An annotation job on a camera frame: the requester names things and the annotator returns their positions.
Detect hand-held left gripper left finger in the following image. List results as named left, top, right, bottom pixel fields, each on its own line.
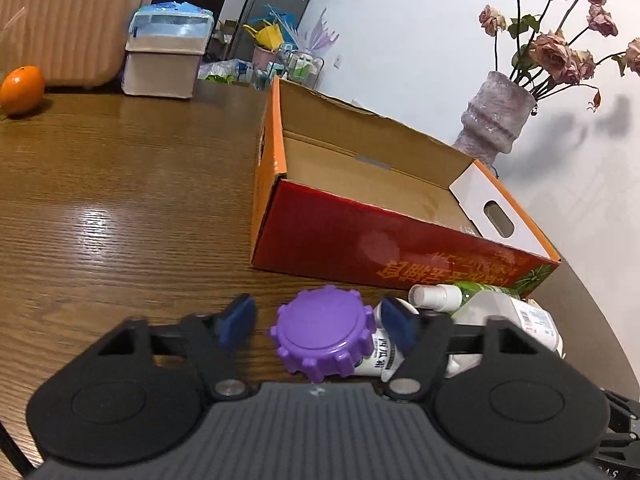
left=97, top=294, right=258, bottom=402

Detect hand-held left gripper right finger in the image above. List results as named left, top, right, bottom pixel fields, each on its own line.
left=376, top=297, right=562, bottom=404

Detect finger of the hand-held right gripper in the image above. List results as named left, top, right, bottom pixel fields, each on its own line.
left=596, top=388, right=640, bottom=461

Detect white bottle with purple lid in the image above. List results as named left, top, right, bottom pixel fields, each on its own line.
left=270, top=285, right=406, bottom=383

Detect red and orange cardboard box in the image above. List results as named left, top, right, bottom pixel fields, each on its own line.
left=250, top=76, right=562, bottom=297

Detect grey ribbed vase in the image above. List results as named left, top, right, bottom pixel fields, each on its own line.
left=452, top=71, right=538, bottom=167

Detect clear plastic bags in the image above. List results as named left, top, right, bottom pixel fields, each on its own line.
left=197, top=57, right=256, bottom=86

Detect small plain cardboard box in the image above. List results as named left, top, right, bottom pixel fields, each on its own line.
left=122, top=40, right=206, bottom=100

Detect pink flower pot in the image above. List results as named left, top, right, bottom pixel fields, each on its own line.
left=252, top=44, right=281, bottom=74

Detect yellow toy watering can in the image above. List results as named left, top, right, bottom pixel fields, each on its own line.
left=244, top=20, right=289, bottom=53

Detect purple artificial flowers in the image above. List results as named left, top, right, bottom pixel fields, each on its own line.
left=300, top=7, right=342, bottom=58

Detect blue tissue pack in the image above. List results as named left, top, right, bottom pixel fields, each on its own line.
left=129, top=2, right=215, bottom=54

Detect orange fruit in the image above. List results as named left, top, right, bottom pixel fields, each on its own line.
left=0, top=65, right=47, bottom=116

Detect dried pink roses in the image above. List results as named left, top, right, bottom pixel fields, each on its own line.
left=479, top=0, right=640, bottom=113

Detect pink ribbed suitcase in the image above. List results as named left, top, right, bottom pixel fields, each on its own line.
left=0, top=0, right=166, bottom=89

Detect wire basket with packets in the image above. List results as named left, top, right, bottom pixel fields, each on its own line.
left=280, top=50, right=326, bottom=86

